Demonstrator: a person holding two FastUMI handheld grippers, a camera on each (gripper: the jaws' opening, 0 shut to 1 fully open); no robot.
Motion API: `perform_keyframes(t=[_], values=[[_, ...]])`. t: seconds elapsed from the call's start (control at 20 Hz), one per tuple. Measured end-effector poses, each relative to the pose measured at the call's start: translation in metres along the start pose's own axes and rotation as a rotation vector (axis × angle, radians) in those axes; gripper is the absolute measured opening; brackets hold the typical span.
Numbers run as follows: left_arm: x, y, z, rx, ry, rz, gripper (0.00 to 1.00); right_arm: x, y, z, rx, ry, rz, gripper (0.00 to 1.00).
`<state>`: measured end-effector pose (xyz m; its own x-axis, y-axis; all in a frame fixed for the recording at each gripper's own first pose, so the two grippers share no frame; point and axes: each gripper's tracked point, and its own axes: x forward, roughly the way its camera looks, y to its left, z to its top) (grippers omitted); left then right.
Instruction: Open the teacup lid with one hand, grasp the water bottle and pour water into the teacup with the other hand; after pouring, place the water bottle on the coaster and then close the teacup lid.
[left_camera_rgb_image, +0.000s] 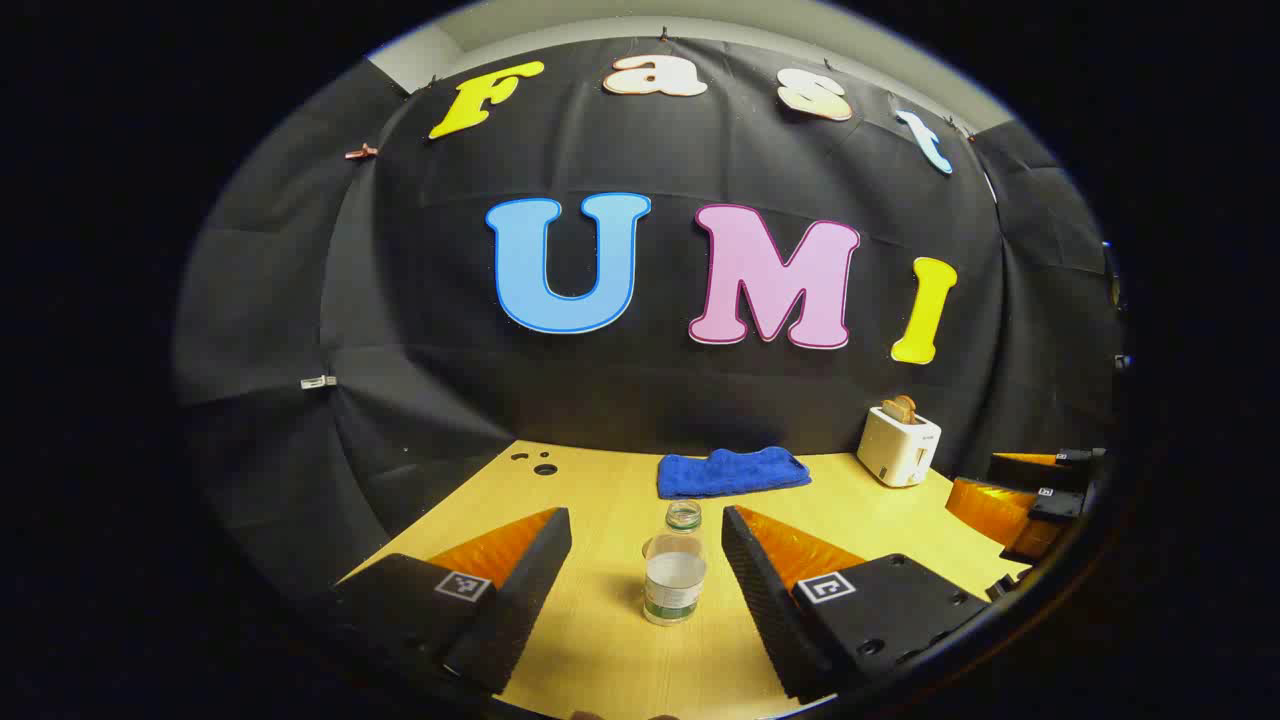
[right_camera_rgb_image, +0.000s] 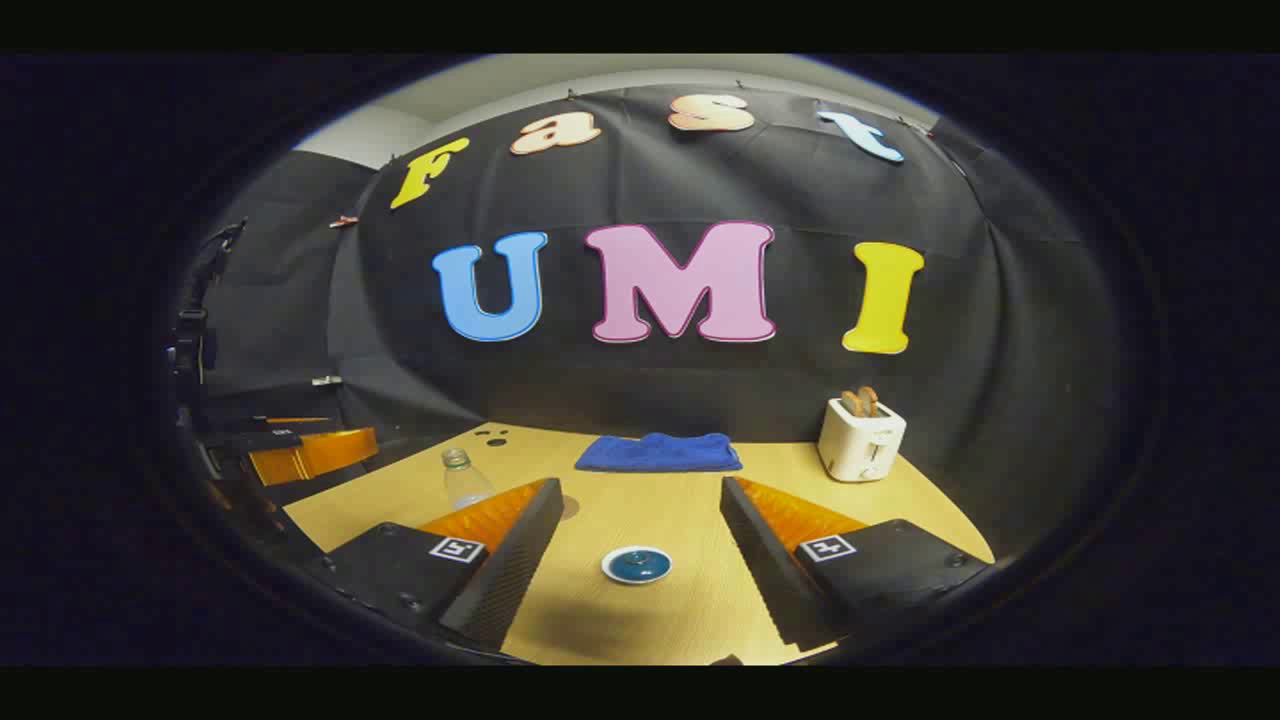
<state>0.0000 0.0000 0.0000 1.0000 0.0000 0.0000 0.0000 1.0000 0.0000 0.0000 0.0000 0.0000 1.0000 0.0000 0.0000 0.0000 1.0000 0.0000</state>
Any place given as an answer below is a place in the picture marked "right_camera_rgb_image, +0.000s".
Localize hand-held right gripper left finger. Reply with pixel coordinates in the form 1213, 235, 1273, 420
300, 477, 564, 653

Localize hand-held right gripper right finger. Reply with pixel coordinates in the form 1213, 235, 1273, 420
720, 476, 993, 651

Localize clear plastic water bottle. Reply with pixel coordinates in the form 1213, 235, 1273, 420
442, 448, 496, 513

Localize white teacup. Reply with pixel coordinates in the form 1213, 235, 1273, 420
601, 545, 673, 586

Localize blue teacup lid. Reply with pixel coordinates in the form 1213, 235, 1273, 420
610, 548, 667, 581

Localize white toaster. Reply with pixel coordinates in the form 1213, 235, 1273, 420
818, 398, 907, 483

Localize blue folded towel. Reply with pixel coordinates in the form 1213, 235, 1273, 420
575, 432, 744, 473

